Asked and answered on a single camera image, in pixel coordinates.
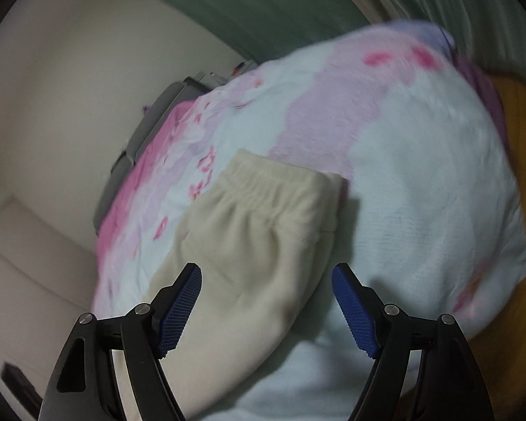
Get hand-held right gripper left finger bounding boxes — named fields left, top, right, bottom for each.
left=37, top=262, right=202, bottom=421

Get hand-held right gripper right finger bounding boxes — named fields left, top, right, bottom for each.
left=332, top=262, right=496, bottom=421

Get beige pants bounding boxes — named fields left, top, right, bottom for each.
left=114, top=149, right=345, bottom=419

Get grey headboard cushion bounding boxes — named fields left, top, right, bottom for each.
left=129, top=76, right=211, bottom=165
left=93, top=151, right=136, bottom=231

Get pink floral quilt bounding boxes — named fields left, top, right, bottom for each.
left=90, top=20, right=526, bottom=421

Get dark object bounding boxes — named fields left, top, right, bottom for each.
left=2, top=362, right=43, bottom=410

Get white nightstand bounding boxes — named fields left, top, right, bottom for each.
left=195, top=69, right=231, bottom=94

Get green curtain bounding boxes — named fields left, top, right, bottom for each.
left=377, top=0, right=526, bottom=71
left=107, top=0, right=375, bottom=64

